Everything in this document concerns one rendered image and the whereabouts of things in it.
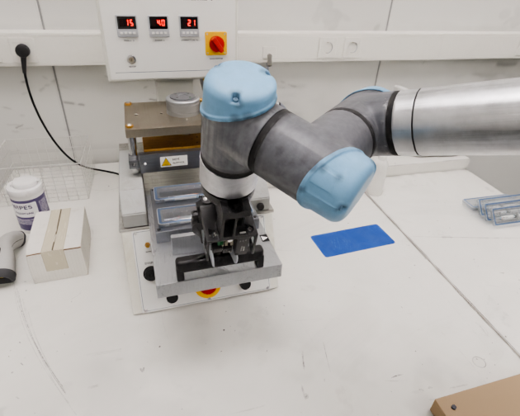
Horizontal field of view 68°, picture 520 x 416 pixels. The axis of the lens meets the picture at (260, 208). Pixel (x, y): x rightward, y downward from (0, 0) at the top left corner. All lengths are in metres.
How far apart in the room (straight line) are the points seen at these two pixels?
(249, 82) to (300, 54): 1.13
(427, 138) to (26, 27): 1.28
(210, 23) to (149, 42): 0.15
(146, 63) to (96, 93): 0.48
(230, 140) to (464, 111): 0.23
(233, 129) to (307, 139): 0.07
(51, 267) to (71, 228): 0.11
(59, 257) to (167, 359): 0.37
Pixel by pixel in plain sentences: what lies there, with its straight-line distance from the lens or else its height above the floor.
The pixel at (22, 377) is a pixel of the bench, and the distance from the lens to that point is 0.91.
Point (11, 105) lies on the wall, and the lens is 1.58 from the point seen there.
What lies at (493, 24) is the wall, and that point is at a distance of 2.01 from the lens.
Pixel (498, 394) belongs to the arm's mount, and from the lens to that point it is 0.88.
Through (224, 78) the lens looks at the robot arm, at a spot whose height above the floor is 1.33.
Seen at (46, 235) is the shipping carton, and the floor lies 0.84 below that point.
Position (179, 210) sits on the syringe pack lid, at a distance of 0.78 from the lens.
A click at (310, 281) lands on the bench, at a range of 1.00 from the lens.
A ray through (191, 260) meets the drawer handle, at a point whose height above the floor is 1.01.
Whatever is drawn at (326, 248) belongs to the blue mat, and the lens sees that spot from 1.11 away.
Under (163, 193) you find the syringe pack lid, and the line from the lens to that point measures 0.83.
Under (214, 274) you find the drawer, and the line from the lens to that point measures 0.67.
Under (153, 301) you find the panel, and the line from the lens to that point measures 0.92.
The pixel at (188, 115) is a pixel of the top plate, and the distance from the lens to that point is 0.93.
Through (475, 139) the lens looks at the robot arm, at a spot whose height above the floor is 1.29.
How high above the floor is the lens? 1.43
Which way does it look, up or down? 33 degrees down
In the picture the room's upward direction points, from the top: 3 degrees clockwise
